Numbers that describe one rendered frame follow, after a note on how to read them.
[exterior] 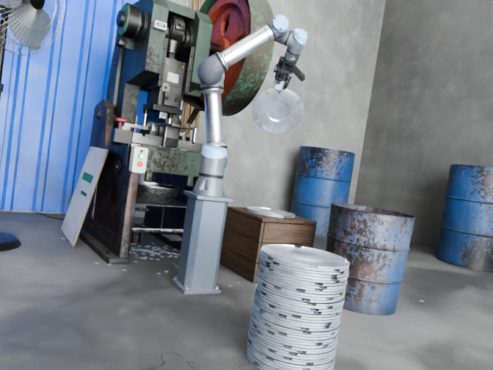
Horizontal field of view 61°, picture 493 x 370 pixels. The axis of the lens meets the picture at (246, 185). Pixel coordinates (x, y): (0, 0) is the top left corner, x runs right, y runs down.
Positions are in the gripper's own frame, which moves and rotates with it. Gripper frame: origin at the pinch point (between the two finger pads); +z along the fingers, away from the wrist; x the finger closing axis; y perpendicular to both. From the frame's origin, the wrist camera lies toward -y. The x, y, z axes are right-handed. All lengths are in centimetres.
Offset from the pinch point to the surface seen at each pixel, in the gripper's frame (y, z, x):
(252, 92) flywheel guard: 8.1, 21.3, -24.4
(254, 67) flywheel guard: 11.6, 5.8, -26.5
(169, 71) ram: 59, 22, -29
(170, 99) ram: 57, 32, -16
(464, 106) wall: -251, 75, -147
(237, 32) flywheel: 21, 4, -59
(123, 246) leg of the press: 72, 73, 61
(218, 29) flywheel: 29, 15, -79
